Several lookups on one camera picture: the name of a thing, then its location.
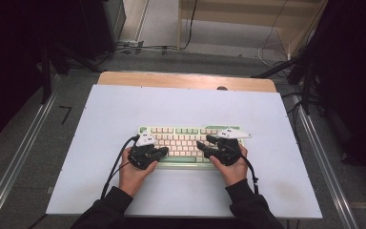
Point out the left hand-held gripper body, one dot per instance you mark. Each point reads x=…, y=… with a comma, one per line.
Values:
x=143, y=156

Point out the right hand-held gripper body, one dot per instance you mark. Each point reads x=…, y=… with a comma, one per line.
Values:
x=228, y=152

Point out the green and cream keyboard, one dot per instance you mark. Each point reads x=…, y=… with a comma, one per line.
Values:
x=184, y=130

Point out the person's right hand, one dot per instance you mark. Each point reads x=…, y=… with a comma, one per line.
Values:
x=233, y=175

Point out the person's left hand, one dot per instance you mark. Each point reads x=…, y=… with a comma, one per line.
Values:
x=133, y=179

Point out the dark round table grommet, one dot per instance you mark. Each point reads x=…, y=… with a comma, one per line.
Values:
x=222, y=88

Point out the light wooden table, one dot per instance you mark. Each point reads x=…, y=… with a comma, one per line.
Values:
x=171, y=81

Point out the person's dark lap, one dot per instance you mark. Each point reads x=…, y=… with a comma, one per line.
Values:
x=178, y=224

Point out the black tripod stand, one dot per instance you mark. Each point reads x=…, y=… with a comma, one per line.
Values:
x=298, y=68

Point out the power strip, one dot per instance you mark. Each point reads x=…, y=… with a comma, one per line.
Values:
x=130, y=43

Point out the black metal stand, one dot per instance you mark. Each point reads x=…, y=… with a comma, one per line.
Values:
x=46, y=76

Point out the light wooden shelf unit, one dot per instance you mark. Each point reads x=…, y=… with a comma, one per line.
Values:
x=235, y=14

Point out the black cabinet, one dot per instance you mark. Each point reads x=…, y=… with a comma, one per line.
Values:
x=101, y=25

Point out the metal floor rail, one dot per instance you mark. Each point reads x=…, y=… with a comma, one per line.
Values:
x=327, y=171
x=16, y=159

